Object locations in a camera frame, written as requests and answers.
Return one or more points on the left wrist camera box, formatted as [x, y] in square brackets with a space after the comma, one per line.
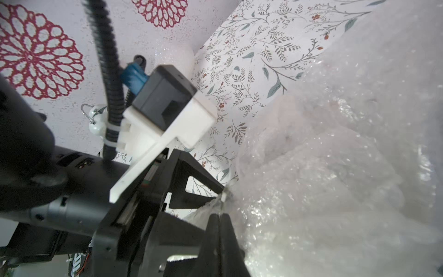
[167, 106]

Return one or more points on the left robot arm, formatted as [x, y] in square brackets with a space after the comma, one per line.
[56, 195]

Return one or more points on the white alarm clock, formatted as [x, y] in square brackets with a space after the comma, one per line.
[97, 117]

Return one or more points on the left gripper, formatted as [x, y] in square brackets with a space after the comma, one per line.
[139, 238]

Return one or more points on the clear bubble wrap sheet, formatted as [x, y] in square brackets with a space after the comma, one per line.
[343, 176]

